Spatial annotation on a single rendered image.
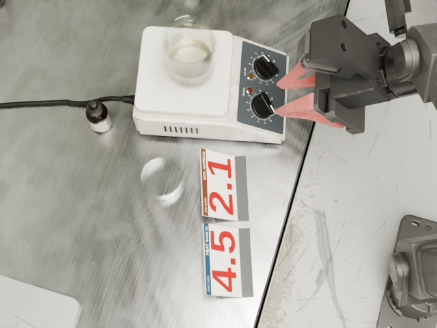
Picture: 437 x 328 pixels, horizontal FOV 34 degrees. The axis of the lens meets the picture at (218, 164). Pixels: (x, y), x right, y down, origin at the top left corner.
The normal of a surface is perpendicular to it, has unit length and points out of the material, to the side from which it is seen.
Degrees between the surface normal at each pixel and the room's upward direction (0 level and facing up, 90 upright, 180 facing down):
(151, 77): 0
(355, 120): 50
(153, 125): 90
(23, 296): 0
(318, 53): 40
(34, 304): 0
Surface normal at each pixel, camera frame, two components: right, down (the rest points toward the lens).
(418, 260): -0.99, 0.10
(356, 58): 0.76, -0.14
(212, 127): -0.07, 0.95
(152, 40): 0.00, -0.31
